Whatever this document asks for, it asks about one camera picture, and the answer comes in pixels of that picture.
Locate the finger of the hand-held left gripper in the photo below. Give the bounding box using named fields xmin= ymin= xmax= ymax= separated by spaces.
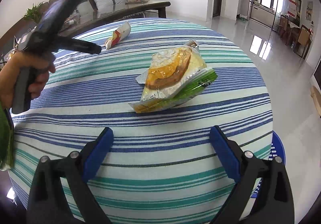
xmin=58 ymin=37 xmax=102 ymax=55

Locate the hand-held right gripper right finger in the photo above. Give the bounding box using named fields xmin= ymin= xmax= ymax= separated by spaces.
xmin=209 ymin=126 xmax=295 ymax=224

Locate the striped tablecloth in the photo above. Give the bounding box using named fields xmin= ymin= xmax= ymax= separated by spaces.
xmin=7 ymin=18 xmax=274 ymax=224

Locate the dark wooden coffee table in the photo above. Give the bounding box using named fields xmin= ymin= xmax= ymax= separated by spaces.
xmin=60 ymin=1 xmax=171 ymax=39

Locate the glass sliding door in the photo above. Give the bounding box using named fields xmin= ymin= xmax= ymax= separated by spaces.
xmin=249 ymin=0 xmax=301 ymax=32

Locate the wooden dining chair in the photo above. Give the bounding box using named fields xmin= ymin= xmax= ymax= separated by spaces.
xmin=293 ymin=24 xmax=313 ymax=60
xmin=279 ymin=14 xmax=289 ymax=40

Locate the blue plastic wastebasket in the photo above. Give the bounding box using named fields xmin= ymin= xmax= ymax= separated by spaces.
xmin=251 ymin=131 xmax=287 ymax=199

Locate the person's left hand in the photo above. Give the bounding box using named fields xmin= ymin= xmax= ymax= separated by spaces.
xmin=0 ymin=51 xmax=56 ymax=109

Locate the potted plant in black vase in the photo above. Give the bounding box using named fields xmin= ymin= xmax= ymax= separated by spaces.
xmin=23 ymin=1 xmax=49 ymax=24

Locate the dining table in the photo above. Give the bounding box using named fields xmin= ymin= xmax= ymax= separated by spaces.
xmin=287 ymin=19 xmax=301 ymax=44

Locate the yellow green bread packet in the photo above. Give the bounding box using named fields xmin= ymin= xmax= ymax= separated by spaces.
xmin=128 ymin=40 xmax=218 ymax=114

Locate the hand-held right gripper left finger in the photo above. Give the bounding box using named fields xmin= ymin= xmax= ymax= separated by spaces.
xmin=26 ymin=127 xmax=114 ymax=224

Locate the wall picture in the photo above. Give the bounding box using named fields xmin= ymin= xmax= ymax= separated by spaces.
xmin=305 ymin=1 xmax=313 ymax=21

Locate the red white snack wrapper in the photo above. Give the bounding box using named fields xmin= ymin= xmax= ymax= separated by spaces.
xmin=105 ymin=21 xmax=131 ymax=50

